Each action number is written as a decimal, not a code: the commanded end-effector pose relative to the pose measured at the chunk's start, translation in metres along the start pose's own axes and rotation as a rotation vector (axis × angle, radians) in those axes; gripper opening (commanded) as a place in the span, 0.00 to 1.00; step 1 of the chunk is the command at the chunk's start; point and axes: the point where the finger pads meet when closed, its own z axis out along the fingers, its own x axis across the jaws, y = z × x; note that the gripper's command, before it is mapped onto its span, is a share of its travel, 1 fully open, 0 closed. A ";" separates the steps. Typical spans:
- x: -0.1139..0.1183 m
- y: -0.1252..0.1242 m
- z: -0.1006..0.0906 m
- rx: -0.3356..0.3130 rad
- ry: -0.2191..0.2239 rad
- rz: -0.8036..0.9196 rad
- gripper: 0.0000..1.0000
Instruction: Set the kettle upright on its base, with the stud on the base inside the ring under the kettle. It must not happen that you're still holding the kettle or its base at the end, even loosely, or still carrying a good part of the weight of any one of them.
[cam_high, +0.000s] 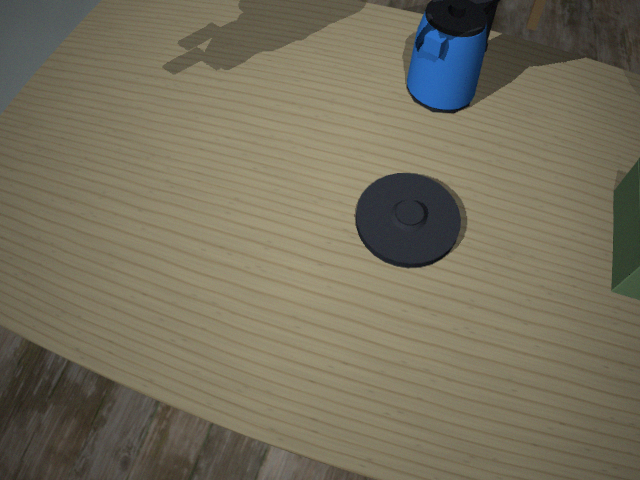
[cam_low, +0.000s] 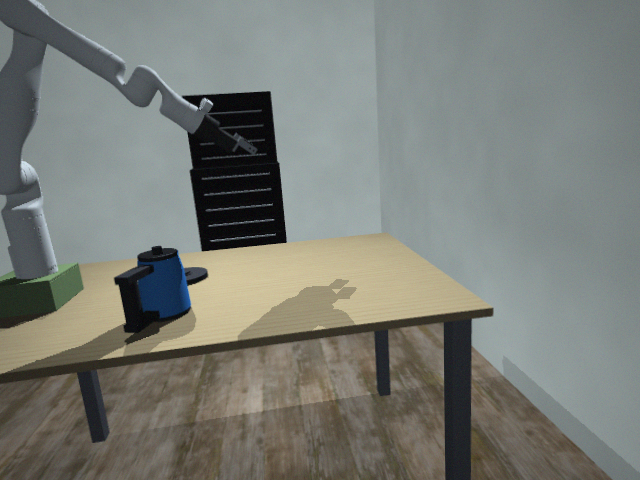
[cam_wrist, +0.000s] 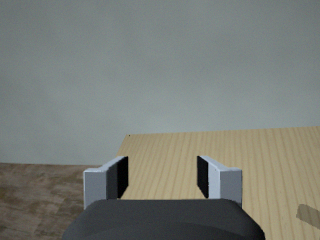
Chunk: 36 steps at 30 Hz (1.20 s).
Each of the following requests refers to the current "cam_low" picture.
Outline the dark grey round disc with central stud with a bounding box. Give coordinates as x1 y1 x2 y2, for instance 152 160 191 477
184 267 208 285

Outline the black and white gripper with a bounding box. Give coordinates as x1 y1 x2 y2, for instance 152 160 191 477
177 98 258 154

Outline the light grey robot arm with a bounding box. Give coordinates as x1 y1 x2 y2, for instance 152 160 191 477
0 0 189 279

